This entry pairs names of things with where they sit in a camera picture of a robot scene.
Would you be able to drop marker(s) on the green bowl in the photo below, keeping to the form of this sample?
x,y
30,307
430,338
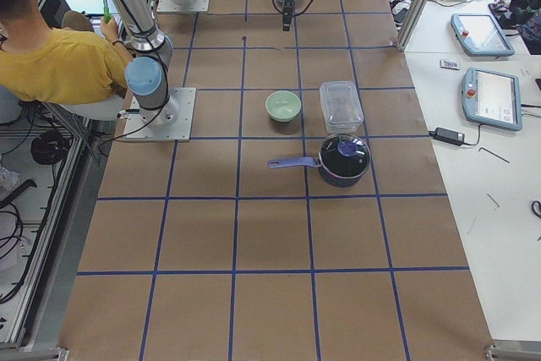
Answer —
x,y
283,105

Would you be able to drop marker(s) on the clear plastic food container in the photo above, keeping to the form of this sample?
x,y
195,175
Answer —
x,y
341,106

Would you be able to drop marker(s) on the dark blue saucepan with lid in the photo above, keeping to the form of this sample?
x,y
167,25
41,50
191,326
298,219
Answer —
x,y
341,161

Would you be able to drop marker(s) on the upper teach pendant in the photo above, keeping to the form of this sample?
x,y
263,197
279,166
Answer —
x,y
480,35

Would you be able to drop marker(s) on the teach pendant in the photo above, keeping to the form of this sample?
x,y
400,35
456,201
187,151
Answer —
x,y
480,35
492,98

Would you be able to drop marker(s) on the black power adapter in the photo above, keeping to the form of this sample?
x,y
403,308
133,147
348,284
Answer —
x,y
447,136

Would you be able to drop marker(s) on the lower teach pendant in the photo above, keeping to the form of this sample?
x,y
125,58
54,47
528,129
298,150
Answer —
x,y
492,98

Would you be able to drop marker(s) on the person in yellow shirt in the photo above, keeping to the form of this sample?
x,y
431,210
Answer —
x,y
69,66

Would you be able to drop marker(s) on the green handled tool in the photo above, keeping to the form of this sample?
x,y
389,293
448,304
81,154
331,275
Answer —
x,y
106,13

